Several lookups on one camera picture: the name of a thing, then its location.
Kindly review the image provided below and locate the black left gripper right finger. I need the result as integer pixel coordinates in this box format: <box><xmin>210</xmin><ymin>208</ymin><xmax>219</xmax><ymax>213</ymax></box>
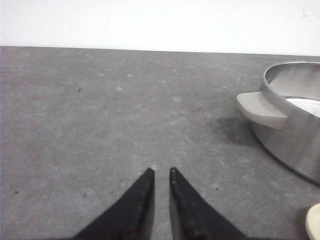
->
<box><xmin>169</xmin><ymin>167</ymin><xmax>247</xmax><ymax>240</ymax></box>

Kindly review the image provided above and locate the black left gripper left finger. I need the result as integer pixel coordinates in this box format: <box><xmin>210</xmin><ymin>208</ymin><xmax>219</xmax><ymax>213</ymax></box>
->
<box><xmin>73</xmin><ymin>168</ymin><xmax>155</xmax><ymax>240</ymax></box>

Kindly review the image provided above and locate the beige plastic tray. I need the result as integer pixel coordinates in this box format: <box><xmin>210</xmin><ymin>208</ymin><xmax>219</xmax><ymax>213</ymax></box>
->
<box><xmin>305</xmin><ymin>203</ymin><xmax>320</xmax><ymax>240</ymax></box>

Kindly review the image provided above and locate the stainless steel steamer pot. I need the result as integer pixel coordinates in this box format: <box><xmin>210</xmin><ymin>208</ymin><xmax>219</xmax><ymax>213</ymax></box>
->
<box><xmin>236</xmin><ymin>61</ymin><xmax>320</xmax><ymax>185</ymax></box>

